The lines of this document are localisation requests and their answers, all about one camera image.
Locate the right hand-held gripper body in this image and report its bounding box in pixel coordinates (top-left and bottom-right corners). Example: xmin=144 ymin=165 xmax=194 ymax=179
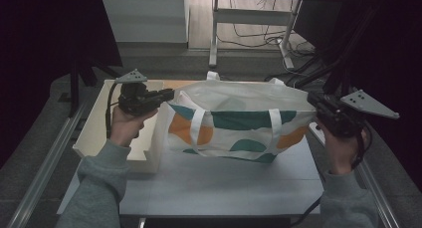
xmin=317 ymin=89 xmax=401 ymax=139

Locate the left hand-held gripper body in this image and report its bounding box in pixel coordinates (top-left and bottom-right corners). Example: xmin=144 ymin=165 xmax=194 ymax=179
xmin=114 ymin=68 xmax=159 ymax=116

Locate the white plastic bin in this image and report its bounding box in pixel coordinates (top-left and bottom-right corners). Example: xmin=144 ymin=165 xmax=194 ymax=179
xmin=72 ymin=79 xmax=171 ymax=174

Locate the white tote bag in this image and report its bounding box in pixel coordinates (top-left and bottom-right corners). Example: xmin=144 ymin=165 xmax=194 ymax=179
xmin=163 ymin=71 xmax=318 ymax=164

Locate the person's left hand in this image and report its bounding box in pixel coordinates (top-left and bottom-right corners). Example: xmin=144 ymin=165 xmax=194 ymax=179
xmin=108 ymin=105 xmax=159 ymax=148

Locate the person's right hand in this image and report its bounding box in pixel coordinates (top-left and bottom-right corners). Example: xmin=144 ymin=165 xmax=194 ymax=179
xmin=315 ymin=119 xmax=369 ymax=176

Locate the black tripod stand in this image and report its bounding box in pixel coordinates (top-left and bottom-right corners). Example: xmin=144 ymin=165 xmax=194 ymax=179
xmin=68 ymin=52 xmax=124 ymax=118

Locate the white cabinet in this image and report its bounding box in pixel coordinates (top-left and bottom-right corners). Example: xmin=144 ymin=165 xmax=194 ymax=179
xmin=100 ymin=0 xmax=190 ymax=44

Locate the dark curtain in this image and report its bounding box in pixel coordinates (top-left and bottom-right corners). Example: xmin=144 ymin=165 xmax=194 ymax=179
xmin=341 ymin=0 xmax=422 ymax=191
xmin=0 ymin=0 xmax=123 ymax=171

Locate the black stand with cables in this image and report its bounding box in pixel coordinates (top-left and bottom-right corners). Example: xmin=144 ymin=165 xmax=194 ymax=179
xmin=292 ymin=0 xmax=386 ymax=100

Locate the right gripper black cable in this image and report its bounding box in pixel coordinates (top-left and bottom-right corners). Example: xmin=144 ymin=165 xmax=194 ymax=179
xmin=290 ymin=121 xmax=374 ymax=228

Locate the white floor cable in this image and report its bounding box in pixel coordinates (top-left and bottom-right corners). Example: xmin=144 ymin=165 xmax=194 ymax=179
xmin=281 ymin=38 xmax=310 ymax=90

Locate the metal floor rail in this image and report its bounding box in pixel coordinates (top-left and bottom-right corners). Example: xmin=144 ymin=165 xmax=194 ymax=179
xmin=356 ymin=121 xmax=401 ymax=228
xmin=6 ymin=102 xmax=88 ymax=228

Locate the black floor cable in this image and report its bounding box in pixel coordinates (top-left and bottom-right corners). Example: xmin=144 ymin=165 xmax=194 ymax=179
xmin=217 ymin=0 xmax=317 ymax=57

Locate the white metal frame desk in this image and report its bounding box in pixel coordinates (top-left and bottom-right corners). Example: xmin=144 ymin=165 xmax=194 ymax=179
xmin=99 ymin=0 xmax=342 ymax=70

